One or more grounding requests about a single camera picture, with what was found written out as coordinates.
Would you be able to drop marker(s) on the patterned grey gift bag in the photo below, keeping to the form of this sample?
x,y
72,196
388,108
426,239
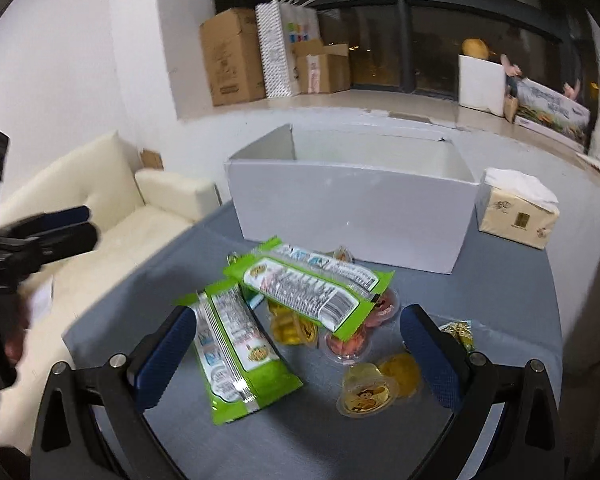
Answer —
x,y
275,50

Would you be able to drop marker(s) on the green snack packet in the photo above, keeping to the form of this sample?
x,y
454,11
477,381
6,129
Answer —
x,y
310,290
235,350

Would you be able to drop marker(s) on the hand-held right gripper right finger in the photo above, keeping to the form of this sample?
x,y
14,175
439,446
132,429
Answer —
x,y
430,357

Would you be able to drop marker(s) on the long printed carton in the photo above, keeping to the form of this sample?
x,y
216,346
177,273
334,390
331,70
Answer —
x,y
550,110

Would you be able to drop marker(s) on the cream leather sofa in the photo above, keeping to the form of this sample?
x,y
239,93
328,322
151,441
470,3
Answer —
x,y
105,185

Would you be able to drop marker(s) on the open cardboard box pink label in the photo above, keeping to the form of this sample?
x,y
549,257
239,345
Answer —
x,y
310,75

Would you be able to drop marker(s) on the white paper sheet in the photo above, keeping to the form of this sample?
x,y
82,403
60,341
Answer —
x,y
42,300

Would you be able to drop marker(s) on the tall brown cardboard box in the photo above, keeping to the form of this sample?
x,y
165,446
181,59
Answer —
x,y
230,55

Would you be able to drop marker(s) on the small brown paper bag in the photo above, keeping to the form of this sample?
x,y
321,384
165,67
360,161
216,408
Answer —
x,y
511,108

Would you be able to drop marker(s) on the plain brown cardboard box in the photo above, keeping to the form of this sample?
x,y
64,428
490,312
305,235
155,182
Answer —
x,y
339,70

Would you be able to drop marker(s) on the small cardboard piece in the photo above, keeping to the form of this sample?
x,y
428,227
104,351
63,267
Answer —
x,y
152,159

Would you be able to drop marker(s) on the yellow jelly cup cartoon lid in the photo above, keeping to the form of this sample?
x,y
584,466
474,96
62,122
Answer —
x,y
365,395

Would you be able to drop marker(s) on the red jelly cup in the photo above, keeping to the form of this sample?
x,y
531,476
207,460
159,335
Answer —
x,y
347,347

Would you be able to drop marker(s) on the small green yellow candy wrapper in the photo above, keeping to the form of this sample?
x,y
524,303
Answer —
x,y
460,332

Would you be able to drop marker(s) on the pale yellow jelly cup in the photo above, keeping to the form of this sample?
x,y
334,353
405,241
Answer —
x,y
341,254

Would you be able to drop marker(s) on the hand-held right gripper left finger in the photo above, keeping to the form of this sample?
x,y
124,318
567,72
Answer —
x,y
165,357

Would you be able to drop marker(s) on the red jelly cup panda lid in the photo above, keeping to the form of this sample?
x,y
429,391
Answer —
x,y
382,310

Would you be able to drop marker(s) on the yellow round fruit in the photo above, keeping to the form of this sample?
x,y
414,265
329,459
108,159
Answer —
x,y
475,47

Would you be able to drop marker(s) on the beige tissue pack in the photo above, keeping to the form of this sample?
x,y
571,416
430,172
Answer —
x,y
515,220

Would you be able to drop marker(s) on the white foam box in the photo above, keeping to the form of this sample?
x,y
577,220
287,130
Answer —
x,y
480,82

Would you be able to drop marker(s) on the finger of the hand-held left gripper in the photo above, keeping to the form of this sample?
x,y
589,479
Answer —
x,y
55,217
72,240

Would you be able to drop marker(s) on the white paper shopping bag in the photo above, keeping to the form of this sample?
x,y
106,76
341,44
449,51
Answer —
x,y
302,22

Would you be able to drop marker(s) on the grey blue tablecloth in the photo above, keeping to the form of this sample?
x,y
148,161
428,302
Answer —
x,y
480,280

